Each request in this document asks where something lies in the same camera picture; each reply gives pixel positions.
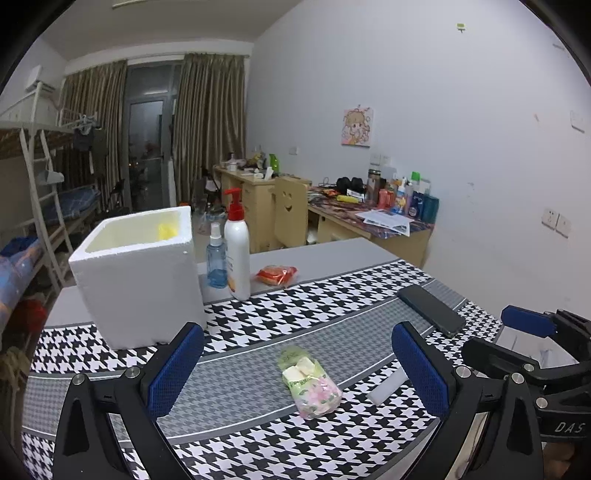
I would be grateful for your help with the green pink tissue packet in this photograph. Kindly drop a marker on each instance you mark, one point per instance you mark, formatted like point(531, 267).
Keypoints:
point(309, 387)

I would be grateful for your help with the hanging dark clothes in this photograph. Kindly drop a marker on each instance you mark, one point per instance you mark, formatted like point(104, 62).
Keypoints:
point(90, 145)

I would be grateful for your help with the white air conditioner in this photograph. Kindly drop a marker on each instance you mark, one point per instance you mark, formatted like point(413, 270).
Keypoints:
point(39, 77)

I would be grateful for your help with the dark blue plaid bedding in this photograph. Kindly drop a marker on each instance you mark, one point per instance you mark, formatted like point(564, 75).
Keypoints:
point(78, 201)

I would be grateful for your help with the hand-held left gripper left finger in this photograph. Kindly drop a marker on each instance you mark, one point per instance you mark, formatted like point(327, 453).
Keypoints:
point(173, 369)

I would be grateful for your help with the white bunk bed ladder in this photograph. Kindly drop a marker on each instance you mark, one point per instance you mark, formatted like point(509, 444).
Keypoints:
point(44, 207)

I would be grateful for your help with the cartoon wall poster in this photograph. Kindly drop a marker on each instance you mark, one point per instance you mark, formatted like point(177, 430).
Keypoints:
point(358, 127)

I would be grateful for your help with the white eraser block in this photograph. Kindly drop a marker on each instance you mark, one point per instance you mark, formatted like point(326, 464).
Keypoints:
point(385, 391)

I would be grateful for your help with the blue plaid quilt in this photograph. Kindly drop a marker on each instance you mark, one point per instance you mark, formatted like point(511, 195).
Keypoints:
point(16, 272)

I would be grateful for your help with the white printed paper sheet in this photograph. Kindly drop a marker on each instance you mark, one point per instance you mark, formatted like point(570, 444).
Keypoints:
point(385, 221)

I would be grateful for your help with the light wooden desk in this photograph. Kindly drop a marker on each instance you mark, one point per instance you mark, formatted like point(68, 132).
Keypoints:
point(254, 203)

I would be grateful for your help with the orange snack packet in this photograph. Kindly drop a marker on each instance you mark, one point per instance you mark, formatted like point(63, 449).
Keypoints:
point(277, 275)

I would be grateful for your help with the cluster of toiletry bottles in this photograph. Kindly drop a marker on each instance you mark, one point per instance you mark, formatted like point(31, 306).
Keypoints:
point(406, 198)

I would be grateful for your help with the brown curtain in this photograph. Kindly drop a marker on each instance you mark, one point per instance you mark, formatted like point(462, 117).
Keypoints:
point(94, 101)
point(207, 129)

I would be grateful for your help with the person's right hand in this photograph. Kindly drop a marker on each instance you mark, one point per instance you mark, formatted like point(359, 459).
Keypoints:
point(565, 461)

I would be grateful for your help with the green bottle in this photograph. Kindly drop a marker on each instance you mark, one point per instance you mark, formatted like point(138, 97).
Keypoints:
point(274, 165)

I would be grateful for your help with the white metal bunk bed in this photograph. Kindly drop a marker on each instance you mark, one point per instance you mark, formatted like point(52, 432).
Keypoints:
point(14, 138)

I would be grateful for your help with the glass balcony door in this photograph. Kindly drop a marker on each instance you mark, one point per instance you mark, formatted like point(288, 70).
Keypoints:
point(147, 124)

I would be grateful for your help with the white foam box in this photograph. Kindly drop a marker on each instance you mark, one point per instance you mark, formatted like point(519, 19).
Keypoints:
point(138, 286)

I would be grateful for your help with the black folding chair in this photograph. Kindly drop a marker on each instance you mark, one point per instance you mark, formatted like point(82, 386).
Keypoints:
point(119, 196)

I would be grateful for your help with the yellow packet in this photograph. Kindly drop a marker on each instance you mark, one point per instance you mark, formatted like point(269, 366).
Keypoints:
point(347, 199)

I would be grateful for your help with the white red pump lotion bottle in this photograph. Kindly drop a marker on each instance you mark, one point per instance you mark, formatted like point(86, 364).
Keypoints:
point(238, 258)

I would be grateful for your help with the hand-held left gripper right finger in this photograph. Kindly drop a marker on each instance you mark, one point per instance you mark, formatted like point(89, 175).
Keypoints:
point(420, 369)

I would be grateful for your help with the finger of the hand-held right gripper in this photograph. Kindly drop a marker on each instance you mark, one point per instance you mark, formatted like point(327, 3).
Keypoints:
point(494, 356)
point(526, 319)

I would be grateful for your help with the red plastic bag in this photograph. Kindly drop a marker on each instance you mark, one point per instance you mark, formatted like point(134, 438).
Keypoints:
point(32, 314)

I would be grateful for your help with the white double wall socket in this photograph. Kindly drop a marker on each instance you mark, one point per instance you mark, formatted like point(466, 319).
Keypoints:
point(556, 222)

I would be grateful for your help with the black bag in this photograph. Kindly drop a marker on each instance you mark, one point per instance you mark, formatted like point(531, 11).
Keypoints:
point(351, 188)

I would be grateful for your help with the black phone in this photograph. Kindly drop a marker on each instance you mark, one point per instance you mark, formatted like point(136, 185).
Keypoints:
point(431, 310)

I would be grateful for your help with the houndstooth table cloth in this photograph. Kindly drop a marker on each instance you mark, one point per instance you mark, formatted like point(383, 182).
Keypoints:
point(286, 318)

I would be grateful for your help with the blue spray bottle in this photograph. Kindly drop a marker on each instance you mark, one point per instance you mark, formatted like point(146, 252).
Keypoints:
point(217, 267)

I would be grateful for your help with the wooden smiley chair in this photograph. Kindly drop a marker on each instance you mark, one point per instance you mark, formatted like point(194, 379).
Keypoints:
point(291, 217)

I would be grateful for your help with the white wall box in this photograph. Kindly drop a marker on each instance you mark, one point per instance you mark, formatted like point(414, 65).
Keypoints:
point(581, 121)

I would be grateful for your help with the wooden desk with printed mat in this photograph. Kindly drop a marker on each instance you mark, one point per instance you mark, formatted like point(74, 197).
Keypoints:
point(406, 249)

